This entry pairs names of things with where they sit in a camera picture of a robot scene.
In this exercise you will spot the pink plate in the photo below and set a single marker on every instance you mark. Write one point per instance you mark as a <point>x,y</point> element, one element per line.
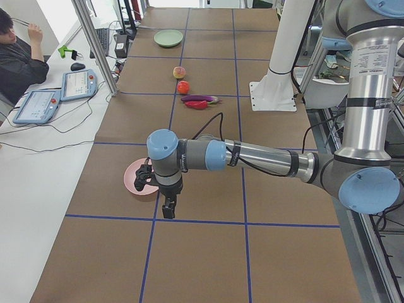
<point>129,179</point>

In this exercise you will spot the green clamp tool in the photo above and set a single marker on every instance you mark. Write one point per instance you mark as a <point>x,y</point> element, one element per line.
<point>64,50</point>

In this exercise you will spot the near blue teach pendant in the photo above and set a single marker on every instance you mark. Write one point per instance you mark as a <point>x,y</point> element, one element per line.
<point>38,107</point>

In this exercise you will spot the seated person in black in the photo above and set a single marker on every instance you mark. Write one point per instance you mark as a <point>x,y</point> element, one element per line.
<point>22,64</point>

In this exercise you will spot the green plate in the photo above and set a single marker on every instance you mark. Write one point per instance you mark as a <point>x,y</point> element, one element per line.
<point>168,38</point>

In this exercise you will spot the black power adapter box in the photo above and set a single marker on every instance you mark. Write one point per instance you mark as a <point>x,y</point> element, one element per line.
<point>121,47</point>

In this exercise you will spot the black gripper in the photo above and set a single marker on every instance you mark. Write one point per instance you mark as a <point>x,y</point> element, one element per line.
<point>170,191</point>

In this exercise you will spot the black computer mouse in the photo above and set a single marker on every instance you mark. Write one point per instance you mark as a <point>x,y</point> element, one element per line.
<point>77,66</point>

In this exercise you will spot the black keyboard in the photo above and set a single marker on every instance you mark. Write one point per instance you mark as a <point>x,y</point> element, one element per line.
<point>103,36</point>

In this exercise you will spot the blue teach pendant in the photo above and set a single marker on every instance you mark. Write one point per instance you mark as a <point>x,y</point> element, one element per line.
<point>38,107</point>
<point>78,84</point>

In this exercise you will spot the aluminium frame post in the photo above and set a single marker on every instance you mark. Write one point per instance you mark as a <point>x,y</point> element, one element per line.
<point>82,13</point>

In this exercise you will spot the white bowl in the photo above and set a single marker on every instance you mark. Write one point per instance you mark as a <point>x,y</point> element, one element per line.
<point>323,93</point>

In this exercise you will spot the purple eggplant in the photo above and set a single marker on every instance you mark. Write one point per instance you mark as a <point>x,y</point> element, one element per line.
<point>198,98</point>

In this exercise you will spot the red chili pepper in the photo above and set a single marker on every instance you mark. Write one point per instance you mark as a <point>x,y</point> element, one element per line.
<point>198,105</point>

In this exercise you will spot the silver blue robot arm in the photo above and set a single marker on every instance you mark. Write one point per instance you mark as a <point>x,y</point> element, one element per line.
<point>358,173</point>

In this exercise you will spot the far blue teach pendant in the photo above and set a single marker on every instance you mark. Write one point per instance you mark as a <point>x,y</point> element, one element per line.
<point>78,84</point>

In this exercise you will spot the yellow pink peach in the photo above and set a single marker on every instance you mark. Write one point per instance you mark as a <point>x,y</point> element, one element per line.
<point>179,72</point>

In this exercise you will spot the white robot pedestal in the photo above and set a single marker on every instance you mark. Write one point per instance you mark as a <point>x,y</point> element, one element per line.
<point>274,92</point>

